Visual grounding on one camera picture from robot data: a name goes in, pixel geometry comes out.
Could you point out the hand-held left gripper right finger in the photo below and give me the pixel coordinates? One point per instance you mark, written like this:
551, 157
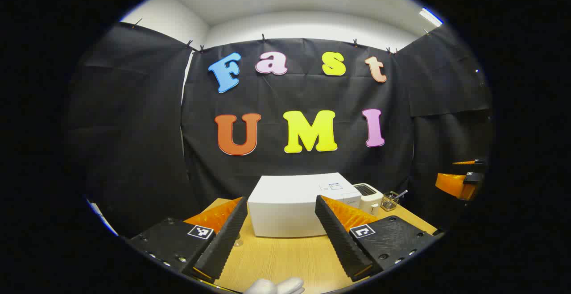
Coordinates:
343, 245

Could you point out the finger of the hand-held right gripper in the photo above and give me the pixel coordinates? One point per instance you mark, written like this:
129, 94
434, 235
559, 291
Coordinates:
450, 183
468, 162

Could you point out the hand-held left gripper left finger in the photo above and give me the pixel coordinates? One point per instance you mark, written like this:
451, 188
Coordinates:
223, 245

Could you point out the white microwave oven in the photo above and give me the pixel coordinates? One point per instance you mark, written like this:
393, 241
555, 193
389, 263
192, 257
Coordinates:
285, 204

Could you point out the metal spoon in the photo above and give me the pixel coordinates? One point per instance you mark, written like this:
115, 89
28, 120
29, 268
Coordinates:
400, 193

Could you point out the white toaster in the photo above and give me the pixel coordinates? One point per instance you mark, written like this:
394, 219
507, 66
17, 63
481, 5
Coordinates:
372, 198

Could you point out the small ceiling light panel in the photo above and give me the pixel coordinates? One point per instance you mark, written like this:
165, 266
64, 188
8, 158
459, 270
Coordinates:
430, 16

